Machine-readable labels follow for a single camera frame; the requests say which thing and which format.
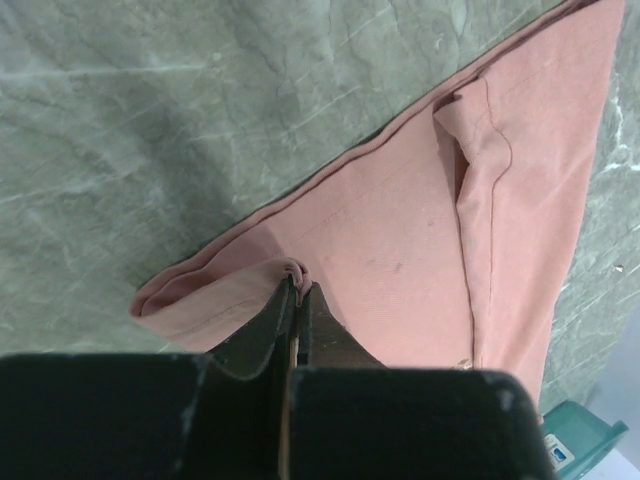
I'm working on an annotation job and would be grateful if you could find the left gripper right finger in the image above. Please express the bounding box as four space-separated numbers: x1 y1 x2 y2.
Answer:
296 282 384 369

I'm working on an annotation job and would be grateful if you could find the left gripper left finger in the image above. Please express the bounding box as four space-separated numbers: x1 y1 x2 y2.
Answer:
212 277 297 381

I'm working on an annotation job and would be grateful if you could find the pink printed t shirt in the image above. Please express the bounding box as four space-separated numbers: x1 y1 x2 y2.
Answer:
130 1 624 396

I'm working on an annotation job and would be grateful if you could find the teal transparent plastic bin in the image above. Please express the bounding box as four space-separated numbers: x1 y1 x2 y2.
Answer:
542 400 629 479

